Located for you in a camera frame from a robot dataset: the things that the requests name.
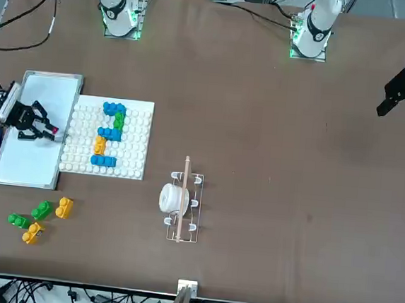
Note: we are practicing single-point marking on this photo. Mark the silver framed whiteboard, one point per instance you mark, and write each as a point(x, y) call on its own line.
point(31, 161)

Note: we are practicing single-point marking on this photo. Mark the yellow two-stud block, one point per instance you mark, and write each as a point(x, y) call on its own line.
point(64, 208)
point(32, 234)
point(99, 146)

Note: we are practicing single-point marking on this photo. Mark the white cup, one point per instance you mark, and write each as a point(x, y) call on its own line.
point(170, 199)

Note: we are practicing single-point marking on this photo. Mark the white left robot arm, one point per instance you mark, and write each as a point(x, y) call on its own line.
point(318, 27)

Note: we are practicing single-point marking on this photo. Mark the wooden rod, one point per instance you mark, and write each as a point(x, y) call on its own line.
point(186, 168)

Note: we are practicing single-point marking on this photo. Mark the white studded baseplate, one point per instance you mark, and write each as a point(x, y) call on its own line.
point(132, 145)

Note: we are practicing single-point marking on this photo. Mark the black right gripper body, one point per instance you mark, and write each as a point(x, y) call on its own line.
point(21, 116)

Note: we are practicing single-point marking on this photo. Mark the white pen red cap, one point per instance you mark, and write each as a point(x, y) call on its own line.
point(54, 130)

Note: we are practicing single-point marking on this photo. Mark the blue three-stud block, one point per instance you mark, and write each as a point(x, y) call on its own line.
point(111, 134)
point(114, 108)
point(103, 160)

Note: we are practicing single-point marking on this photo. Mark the green two-stud block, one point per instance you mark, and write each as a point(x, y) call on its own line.
point(19, 221)
point(119, 121)
point(42, 211)

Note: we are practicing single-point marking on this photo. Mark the aluminium camera post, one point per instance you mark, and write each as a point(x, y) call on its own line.
point(182, 302)

